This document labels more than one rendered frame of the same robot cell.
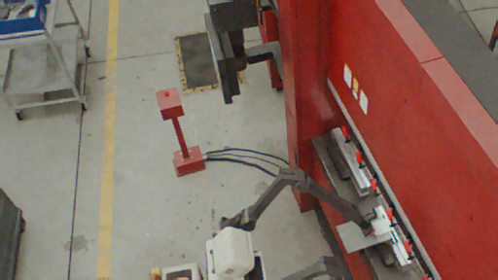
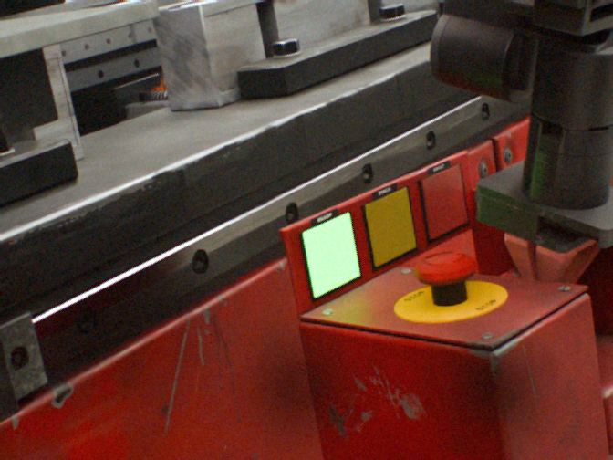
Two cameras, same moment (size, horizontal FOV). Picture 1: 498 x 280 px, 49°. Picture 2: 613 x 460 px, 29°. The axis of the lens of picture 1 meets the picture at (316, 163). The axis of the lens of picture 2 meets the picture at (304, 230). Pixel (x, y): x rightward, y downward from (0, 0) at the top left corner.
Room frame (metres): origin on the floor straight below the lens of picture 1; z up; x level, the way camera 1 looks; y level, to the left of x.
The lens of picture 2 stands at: (1.74, 0.43, 1.03)
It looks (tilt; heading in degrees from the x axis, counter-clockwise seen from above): 15 degrees down; 237
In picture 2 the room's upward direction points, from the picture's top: 10 degrees counter-clockwise
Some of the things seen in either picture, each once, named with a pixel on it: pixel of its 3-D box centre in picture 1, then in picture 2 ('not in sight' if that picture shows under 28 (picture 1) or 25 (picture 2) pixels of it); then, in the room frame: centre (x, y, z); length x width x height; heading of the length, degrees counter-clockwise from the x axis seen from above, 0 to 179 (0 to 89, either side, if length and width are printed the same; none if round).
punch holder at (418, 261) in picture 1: (425, 258); not in sight; (1.24, -0.52, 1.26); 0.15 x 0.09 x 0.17; 20
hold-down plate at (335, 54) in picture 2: not in sight; (347, 51); (1.01, -0.55, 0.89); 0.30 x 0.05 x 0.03; 20
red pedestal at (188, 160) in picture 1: (179, 132); not in sight; (2.81, 1.08, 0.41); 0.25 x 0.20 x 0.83; 110
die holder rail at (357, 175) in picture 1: (349, 160); not in sight; (2.11, -0.21, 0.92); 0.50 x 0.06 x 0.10; 20
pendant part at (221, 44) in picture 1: (223, 57); not in sight; (2.54, 0.56, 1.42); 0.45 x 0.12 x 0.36; 16
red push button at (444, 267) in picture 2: not in sight; (447, 284); (1.27, -0.13, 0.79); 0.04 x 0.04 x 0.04
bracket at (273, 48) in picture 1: (269, 66); not in sight; (2.72, 0.31, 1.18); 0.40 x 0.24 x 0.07; 20
